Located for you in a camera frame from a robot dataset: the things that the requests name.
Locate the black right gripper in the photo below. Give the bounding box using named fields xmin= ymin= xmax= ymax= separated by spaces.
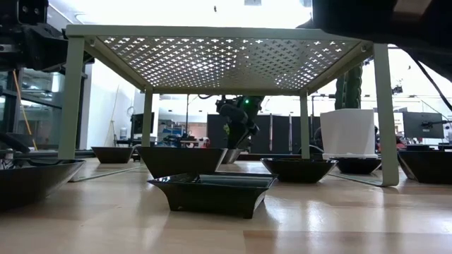
xmin=225 ymin=118 xmax=261 ymax=151

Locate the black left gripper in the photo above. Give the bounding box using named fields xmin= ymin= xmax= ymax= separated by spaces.
xmin=21 ymin=25 xmax=69 ymax=71

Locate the black wavy mini plate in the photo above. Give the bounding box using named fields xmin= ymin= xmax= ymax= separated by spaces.
xmin=90 ymin=146 xmax=136 ymax=164
xmin=221 ymin=147 xmax=245 ymax=164
xmin=0 ymin=158 xmax=86 ymax=212
xmin=260 ymin=157 xmax=339 ymax=184
xmin=397 ymin=149 xmax=452 ymax=185
xmin=333 ymin=157 xmax=383 ymax=175

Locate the black flared square mini plate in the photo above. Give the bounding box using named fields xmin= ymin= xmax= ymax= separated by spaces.
xmin=136 ymin=146 xmax=229 ymax=179

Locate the small black square mini plate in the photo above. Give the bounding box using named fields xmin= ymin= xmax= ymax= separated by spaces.
xmin=147 ymin=171 xmax=279 ymax=220

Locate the black framed glass partition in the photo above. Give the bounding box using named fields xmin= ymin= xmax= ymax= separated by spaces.
xmin=0 ymin=66 xmax=88 ymax=151

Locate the black computer monitor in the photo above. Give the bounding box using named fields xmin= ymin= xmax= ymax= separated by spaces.
xmin=402 ymin=111 xmax=445 ymax=140
xmin=130 ymin=111 xmax=155 ymax=135

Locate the white hexagonal planter pot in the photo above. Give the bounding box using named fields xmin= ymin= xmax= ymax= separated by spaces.
xmin=319 ymin=108 xmax=379 ymax=159

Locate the green perforated metal shelf riser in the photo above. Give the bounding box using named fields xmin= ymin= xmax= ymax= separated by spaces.
xmin=57 ymin=24 xmax=400 ymax=188

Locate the green cactus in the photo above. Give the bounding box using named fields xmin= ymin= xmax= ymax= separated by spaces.
xmin=334 ymin=64 xmax=364 ymax=110

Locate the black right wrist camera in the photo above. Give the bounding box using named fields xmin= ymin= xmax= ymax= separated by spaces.
xmin=215 ymin=98 xmax=248 ymax=124

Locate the black office partition wall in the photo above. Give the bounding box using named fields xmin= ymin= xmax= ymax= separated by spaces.
xmin=206 ymin=113 xmax=321 ymax=155

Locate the yellow cable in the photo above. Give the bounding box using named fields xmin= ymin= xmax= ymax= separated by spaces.
xmin=12 ymin=69 xmax=38 ymax=151

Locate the black curved cable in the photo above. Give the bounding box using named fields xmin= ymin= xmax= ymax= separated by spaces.
xmin=0 ymin=132 xmax=32 ymax=155

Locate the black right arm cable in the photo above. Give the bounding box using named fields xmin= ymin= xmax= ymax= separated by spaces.
xmin=405 ymin=49 xmax=452 ymax=111

